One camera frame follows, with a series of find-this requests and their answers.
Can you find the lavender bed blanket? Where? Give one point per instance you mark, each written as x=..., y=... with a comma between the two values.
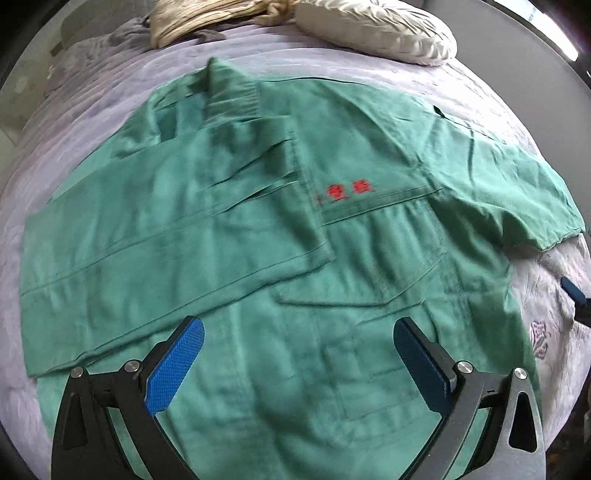
x=92, y=101

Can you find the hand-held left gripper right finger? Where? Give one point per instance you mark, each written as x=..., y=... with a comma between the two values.
x=420, y=364

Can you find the white pillow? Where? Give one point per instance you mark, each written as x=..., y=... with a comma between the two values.
x=378, y=32

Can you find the bright window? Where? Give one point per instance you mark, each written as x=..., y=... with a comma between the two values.
x=554, y=32

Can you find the beige crumpled cloth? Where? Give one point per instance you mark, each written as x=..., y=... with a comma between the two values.
x=194, y=18

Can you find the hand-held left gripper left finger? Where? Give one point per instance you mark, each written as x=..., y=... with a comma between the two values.
x=175, y=364

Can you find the green shirt with red embroidery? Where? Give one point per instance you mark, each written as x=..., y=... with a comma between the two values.
x=369, y=277

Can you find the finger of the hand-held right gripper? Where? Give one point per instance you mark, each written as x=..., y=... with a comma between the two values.
x=575, y=293

